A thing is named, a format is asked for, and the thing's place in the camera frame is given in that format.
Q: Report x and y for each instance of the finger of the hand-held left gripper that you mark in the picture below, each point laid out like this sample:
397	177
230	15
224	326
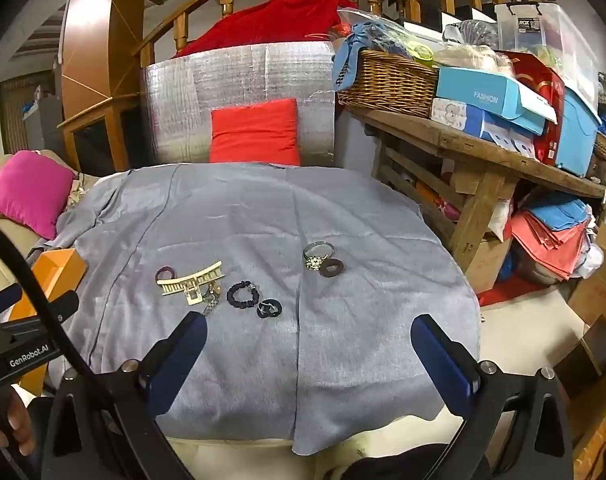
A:
58	310
3	299

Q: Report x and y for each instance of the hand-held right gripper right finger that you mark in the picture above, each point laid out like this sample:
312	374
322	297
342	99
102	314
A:
440	360

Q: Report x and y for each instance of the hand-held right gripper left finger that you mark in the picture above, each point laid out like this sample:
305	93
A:
183	355

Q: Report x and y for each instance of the orange box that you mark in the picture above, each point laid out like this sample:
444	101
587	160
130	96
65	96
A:
58	265

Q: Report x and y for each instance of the dark blue scrunchie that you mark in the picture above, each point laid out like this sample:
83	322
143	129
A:
231	299

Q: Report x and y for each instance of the cream hair claw clip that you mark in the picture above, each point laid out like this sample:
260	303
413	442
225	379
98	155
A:
203	272

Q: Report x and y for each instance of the brown round disc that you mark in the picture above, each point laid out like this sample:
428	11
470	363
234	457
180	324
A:
325	273

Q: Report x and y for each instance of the person's left hand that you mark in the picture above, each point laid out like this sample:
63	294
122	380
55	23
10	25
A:
20	425

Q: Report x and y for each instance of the magenta pillow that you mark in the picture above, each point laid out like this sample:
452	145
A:
28	190

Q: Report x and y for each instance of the beige patterned cloth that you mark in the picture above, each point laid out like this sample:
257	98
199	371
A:
80	187

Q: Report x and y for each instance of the grey cloth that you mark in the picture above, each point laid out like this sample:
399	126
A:
233	210

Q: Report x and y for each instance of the stack of red cloths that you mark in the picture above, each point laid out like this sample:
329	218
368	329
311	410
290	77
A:
548	242

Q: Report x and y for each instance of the white plastic bag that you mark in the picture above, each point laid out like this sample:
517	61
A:
592	260

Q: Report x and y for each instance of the wooden cabinet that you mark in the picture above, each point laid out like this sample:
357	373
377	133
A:
108	110

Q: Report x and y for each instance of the wooden table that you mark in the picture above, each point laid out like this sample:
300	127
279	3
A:
463	145

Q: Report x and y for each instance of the red pillow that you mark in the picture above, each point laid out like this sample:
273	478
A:
255	130

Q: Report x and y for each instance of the white patterned box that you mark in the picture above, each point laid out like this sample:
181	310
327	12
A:
453	115

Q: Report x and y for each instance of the red gift bag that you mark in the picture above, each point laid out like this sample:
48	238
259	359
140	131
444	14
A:
553	125

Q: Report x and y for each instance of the blue plastic bin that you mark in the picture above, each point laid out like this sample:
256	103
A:
575	135

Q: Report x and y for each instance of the light blue cardboard box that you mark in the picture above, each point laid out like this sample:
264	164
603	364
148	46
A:
478	92

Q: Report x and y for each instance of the silver insulation mat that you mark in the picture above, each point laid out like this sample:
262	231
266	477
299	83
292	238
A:
233	75

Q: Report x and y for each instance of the curved wooden panel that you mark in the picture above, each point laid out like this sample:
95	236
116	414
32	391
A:
98	20

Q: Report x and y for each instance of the blue cloth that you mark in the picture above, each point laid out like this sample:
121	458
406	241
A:
345	60

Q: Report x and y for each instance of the grey plastic bag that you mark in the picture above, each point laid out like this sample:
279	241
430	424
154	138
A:
470	32

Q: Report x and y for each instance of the clear plastic storage box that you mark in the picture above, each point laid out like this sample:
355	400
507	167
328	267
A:
558	35

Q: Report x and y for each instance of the red fabric cover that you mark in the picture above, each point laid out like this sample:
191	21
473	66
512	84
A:
273	20

